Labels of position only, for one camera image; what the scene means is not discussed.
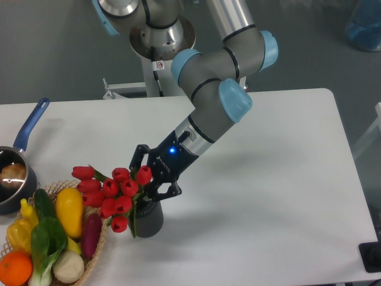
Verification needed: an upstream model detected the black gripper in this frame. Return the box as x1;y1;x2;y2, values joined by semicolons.
128;129;200;204

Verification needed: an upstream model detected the red tulip bouquet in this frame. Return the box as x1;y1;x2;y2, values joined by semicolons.
71;165;152;237

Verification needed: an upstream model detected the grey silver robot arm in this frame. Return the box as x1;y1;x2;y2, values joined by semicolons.
93;1;279;201

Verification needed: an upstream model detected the dark grey ribbed vase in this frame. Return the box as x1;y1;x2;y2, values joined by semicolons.
136;200;164;238

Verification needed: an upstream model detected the purple eggplant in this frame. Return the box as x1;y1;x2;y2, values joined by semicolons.
81;213;102;259

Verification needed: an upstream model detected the yellow squash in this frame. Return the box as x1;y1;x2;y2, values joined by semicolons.
56;188;83;240

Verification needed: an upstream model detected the yellow banana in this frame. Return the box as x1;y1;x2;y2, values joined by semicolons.
67;237;82;255

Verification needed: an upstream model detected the dark green cucumber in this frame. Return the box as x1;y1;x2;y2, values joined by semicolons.
34;188;57;220

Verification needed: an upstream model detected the green bok choy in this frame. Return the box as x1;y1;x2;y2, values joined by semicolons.
28;217;67;285

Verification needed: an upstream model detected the small yellow pepper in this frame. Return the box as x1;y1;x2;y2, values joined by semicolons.
20;198;39;228

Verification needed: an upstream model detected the bread roll in pan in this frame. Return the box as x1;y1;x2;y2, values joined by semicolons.
1;163;26;189

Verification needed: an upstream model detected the yellow bell pepper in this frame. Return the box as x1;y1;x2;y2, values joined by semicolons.
7;219;32;254

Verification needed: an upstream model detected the orange fruit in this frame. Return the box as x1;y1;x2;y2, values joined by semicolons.
1;251;33;285

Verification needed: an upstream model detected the black device at edge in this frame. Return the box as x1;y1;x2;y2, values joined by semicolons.
358;242;380;273

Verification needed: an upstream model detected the blue translucent container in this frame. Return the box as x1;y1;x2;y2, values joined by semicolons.
345;0;380;52

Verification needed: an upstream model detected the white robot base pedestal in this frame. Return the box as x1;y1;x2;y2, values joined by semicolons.
102;15;249;100

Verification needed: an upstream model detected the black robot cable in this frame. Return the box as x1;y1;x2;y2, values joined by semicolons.
150;46;164;98

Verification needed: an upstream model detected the blue handled saucepan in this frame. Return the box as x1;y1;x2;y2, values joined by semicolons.
1;98;50;215

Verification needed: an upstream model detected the white frame at right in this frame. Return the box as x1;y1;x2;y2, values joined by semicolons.
352;102;380;160

